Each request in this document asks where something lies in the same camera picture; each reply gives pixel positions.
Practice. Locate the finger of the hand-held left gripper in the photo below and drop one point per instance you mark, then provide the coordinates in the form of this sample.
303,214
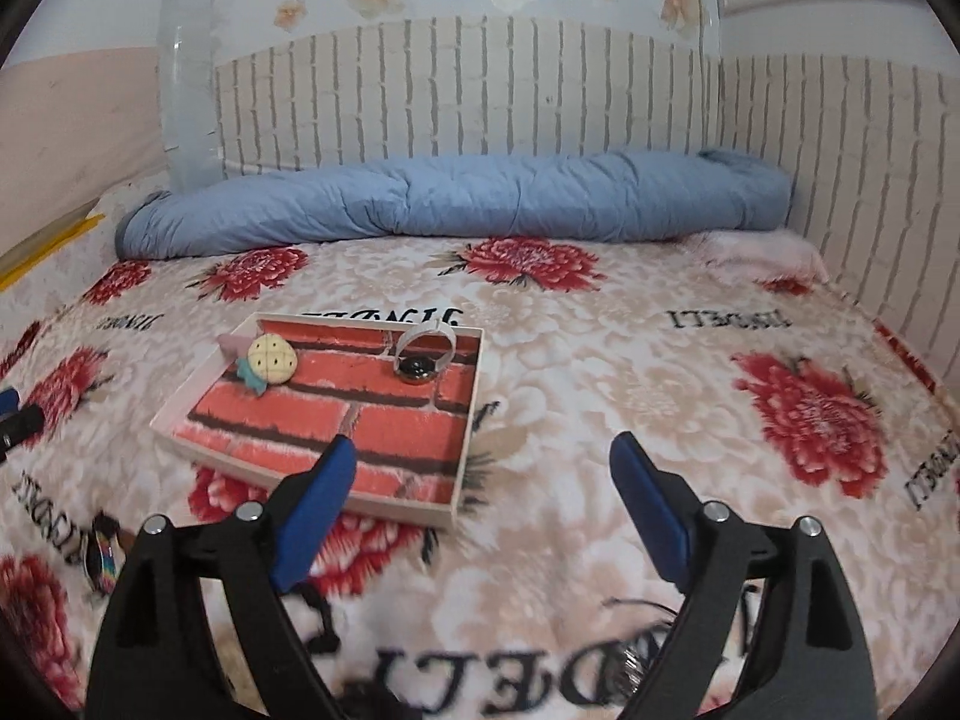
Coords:
22,424

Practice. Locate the pineapple shaped hair clip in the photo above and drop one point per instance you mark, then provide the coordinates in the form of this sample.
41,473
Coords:
270,360

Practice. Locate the pink fluffy cloth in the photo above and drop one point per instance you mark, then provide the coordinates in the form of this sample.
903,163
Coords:
757,255

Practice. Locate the clear plastic sheet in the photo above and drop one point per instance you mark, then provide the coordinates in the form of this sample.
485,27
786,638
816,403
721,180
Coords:
187,105

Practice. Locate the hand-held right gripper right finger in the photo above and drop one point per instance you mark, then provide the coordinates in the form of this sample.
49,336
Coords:
652,510

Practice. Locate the white bangle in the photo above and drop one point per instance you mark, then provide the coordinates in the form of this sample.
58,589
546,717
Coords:
450,356

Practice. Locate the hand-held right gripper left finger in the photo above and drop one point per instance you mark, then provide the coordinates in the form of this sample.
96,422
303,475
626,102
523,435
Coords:
322,510

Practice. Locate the yellow strip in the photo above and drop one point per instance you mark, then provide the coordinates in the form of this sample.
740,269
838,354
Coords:
52,247

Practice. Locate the blue rolled quilt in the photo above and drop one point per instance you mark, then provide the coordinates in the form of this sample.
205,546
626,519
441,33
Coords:
450,199

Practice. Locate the floral printed blanket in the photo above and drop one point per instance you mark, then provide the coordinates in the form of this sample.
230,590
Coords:
600,390

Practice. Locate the brick print shallow tray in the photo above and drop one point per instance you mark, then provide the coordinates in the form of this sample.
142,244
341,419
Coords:
405,427

